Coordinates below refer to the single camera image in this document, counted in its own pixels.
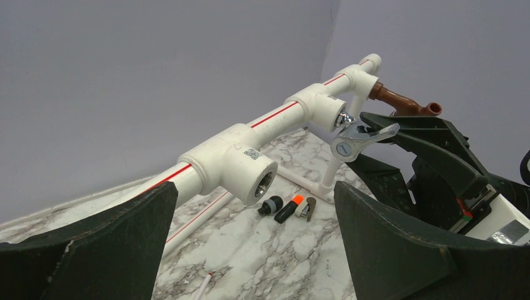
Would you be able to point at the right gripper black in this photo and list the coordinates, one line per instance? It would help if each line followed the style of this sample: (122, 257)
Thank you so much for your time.
(392, 255)

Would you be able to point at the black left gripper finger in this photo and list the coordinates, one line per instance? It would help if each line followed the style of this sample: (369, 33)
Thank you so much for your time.
(114, 254)

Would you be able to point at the chrome metal faucet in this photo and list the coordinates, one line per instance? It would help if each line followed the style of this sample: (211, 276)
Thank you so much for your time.
(355, 136)

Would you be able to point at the brown plastic faucet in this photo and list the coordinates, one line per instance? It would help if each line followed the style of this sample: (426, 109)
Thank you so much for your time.
(403, 106)

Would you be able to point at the white red marker pen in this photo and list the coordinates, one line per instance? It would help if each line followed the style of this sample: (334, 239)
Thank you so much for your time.
(202, 289)

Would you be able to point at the black orange faucet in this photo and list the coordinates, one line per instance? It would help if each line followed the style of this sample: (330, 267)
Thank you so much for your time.
(300, 206)

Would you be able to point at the black round faucet fitting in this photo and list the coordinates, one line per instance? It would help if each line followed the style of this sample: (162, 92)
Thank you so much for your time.
(270, 206)

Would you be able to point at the white PVC pipe frame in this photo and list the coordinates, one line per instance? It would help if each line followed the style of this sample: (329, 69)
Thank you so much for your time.
(232, 159)

